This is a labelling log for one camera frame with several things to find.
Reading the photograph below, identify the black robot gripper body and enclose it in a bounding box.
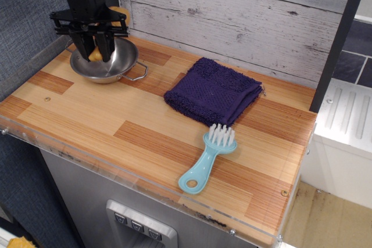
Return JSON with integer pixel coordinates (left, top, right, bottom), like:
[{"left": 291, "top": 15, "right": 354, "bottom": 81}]
[{"left": 49, "top": 0, "right": 128, "bottom": 38}]

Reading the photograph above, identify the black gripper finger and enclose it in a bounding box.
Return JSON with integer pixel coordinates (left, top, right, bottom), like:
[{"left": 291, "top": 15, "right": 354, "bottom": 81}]
[
  {"left": 70, "top": 34, "right": 95, "bottom": 61},
  {"left": 96, "top": 33, "right": 115, "bottom": 62}
]

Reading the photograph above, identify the brown plastic chicken drumstick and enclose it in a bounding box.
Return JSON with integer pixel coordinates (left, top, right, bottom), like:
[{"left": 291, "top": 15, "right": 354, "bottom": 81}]
[{"left": 88, "top": 6, "right": 130, "bottom": 62}]

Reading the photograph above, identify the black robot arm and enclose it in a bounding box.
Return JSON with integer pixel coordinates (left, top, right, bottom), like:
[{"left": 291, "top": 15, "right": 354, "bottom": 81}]
[{"left": 50, "top": 0, "right": 128, "bottom": 62}]

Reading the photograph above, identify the clear acrylic table edge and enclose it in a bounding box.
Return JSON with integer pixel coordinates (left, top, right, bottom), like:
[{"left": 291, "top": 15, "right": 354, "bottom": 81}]
[{"left": 1, "top": 116, "right": 283, "bottom": 247}]

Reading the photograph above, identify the purple folded towel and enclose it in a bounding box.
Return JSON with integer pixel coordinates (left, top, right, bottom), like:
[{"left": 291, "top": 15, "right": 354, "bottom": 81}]
[{"left": 164, "top": 57, "right": 263, "bottom": 127}]

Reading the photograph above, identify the light blue dish brush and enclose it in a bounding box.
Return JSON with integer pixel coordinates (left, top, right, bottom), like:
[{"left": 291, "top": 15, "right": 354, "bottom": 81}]
[{"left": 178, "top": 124, "right": 237, "bottom": 195}]

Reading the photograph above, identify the grey toy fridge cabinet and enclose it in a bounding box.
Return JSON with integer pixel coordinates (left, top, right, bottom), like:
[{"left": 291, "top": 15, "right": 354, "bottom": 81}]
[{"left": 41, "top": 150, "right": 278, "bottom": 247}]

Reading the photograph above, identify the silver dispenser button panel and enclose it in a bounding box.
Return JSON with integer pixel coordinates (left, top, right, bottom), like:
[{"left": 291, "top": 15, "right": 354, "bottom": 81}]
[{"left": 106, "top": 199, "right": 178, "bottom": 247}]

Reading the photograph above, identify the yellow object bottom left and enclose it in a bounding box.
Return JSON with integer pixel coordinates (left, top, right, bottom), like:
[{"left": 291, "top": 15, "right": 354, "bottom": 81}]
[{"left": 7, "top": 237, "right": 36, "bottom": 248}]

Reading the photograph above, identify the white toy sink drainboard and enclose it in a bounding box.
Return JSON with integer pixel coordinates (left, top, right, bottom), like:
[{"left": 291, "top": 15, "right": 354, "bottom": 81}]
[{"left": 314, "top": 78, "right": 371, "bottom": 152}]

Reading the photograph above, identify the metal bowl with handles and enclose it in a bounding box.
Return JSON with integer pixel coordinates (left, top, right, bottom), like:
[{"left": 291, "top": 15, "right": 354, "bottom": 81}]
[{"left": 66, "top": 38, "right": 148, "bottom": 84}]

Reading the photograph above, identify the black right frame post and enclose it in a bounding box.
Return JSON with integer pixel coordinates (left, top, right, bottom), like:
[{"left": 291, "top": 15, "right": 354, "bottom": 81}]
[{"left": 309, "top": 0, "right": 361, "bottom": 113}]

